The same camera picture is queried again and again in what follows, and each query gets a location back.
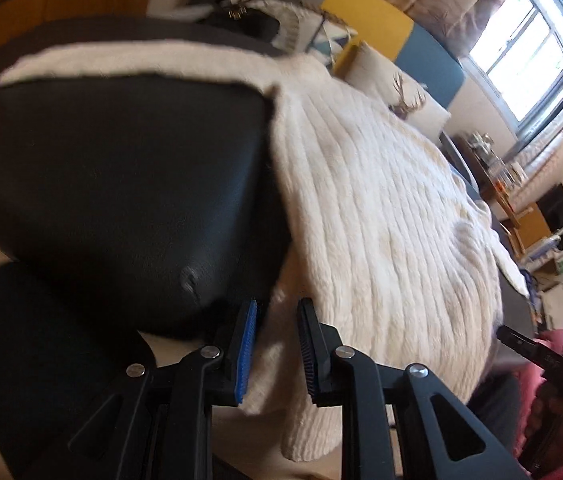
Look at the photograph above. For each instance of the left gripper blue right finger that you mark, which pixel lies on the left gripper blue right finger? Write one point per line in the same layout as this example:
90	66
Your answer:
396	424

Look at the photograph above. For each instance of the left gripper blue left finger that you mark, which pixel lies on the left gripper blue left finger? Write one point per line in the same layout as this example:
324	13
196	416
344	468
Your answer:
139	420

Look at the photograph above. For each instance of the cream knitted sweater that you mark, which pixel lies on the cream knitted sweater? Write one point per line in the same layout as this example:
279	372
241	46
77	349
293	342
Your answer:
385	238

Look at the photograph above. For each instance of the black television screen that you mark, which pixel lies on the black television screen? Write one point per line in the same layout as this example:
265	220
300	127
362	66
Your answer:
551	206

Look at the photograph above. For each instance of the wooden side table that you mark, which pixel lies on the wooden side table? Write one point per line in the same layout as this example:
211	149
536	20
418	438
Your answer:
488	187

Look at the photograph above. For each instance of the deer print cushion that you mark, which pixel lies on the deer print cushion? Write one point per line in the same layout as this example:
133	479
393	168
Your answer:
380	79

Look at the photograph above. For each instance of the geometric triangle print cushion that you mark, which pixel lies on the geometric triangle print cushion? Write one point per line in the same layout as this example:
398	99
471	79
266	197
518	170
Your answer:
305	28

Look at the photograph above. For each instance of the black handbag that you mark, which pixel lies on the black handbag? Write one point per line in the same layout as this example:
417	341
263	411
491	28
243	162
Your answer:
242	20

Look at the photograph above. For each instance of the grey yellow blue armchair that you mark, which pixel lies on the grey yellow blue armchair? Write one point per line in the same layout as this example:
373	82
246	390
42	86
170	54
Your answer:
393	34

